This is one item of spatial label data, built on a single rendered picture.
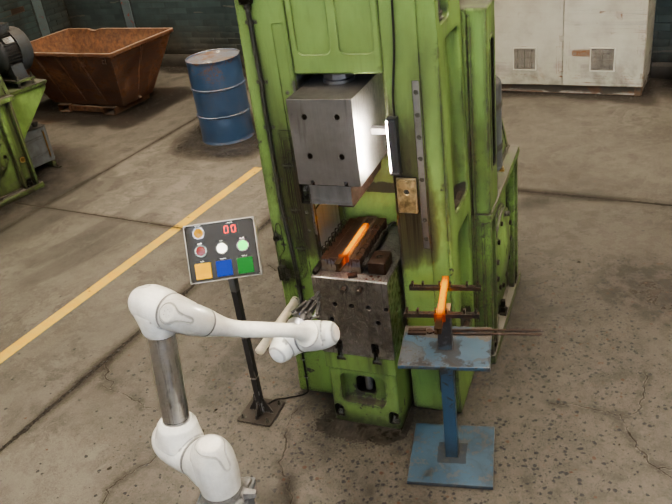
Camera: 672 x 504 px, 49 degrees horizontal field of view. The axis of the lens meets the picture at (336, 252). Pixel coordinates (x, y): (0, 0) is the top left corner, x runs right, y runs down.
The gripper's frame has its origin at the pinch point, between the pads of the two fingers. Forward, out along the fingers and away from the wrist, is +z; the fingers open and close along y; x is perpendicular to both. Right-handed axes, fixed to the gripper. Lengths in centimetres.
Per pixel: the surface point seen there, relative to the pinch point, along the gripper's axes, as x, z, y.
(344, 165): 47, 35, 6
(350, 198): 31.0, 35.0, 6.9
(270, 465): -100, -8, -36
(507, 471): -100, 16, 78
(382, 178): 19, 83, 6
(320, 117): 69, 35, -2
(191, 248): 11, 14, -68
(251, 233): 13, 28, -43
